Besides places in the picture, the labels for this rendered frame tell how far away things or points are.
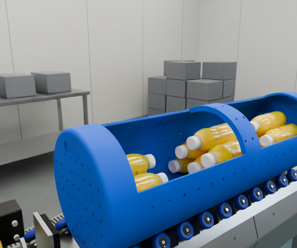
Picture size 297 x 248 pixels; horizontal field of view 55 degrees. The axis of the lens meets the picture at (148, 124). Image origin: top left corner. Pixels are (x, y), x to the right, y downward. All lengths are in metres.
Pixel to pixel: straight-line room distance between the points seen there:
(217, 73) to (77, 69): 2.10
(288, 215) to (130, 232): 0.67
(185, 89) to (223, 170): 3.70
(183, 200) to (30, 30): 3.70
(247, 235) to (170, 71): 3.77
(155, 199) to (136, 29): 4.74
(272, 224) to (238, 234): 0.17
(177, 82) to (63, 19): 1.84
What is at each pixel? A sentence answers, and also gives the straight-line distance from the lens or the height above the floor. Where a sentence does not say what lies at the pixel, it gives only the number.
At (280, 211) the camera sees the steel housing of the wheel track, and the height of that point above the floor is 0.88.
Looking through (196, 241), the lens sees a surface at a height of 0.93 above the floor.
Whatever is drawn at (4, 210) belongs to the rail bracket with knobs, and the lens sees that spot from 0.83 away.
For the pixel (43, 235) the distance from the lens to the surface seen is 0.64.
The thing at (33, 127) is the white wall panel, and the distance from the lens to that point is 4.22.
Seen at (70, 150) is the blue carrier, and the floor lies 1.18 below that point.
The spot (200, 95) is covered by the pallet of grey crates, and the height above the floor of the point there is 0.74.
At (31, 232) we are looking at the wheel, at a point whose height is 0.98.
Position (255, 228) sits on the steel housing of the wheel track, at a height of 0.87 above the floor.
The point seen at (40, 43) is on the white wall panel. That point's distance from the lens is 4.18.
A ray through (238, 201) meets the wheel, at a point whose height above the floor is 0.97.
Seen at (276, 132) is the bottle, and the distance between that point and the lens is 1.04.
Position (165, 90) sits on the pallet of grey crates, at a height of 0.75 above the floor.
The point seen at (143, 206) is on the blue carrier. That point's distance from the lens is 0.57.
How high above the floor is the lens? 1.39
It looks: 15 degrees down
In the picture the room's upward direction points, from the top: straight up
